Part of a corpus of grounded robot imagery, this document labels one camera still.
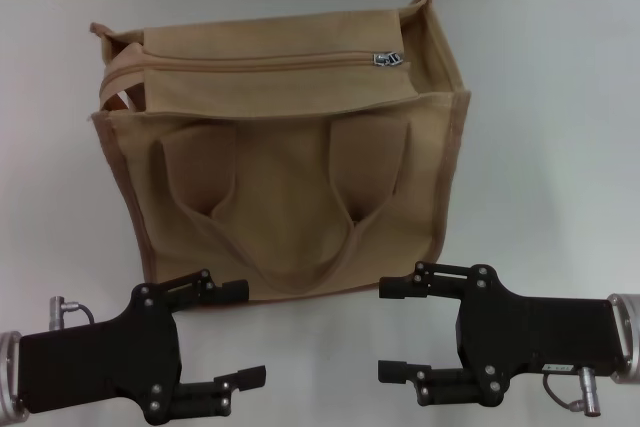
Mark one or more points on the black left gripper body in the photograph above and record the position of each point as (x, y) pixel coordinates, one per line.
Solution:
(100, 362)

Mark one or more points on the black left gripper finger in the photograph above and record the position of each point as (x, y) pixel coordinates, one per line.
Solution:
(200, 399)
(227, 291)

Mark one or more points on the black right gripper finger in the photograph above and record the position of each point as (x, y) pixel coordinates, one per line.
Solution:
(445, 387)
(400, 288)

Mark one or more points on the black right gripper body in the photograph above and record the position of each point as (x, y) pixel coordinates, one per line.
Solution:
(540, 337)

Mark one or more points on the khaki fabric food bag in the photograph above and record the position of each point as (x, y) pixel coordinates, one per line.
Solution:
(280, 177)

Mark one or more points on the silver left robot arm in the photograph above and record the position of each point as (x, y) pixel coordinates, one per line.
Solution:
(7, 377)

